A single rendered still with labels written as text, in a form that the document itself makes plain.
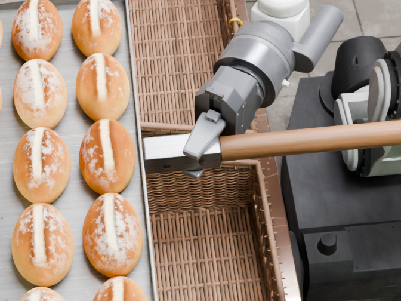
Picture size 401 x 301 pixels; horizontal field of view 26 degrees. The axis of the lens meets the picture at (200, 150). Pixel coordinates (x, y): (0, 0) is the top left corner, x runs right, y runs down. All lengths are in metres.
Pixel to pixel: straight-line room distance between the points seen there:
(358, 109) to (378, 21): 0.68
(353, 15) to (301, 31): 1.73
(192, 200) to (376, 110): 0.46
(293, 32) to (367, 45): 1.18
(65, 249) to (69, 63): 0.29
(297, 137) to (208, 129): 0.11
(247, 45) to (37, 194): 0.31
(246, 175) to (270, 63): 0.58
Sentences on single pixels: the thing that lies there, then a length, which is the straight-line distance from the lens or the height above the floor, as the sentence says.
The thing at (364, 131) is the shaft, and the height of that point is 1.21.
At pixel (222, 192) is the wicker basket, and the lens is 1.64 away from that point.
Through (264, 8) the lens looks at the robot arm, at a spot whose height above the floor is 1.24.
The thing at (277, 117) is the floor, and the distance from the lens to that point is 2.56.
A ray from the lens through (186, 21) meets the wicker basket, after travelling 1.99.
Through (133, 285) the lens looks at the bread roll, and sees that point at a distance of 0.91.
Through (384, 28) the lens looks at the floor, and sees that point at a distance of 2.84.
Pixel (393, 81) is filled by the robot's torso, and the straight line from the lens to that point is 1.81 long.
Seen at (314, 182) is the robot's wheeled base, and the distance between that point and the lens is 2.24.
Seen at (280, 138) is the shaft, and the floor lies 1.21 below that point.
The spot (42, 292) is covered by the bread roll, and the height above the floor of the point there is 1.23.
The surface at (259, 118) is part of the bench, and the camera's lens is 1.83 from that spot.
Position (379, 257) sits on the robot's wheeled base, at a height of 0.19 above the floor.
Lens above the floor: 2.03
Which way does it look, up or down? 55 degrees down
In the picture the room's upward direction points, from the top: straight up
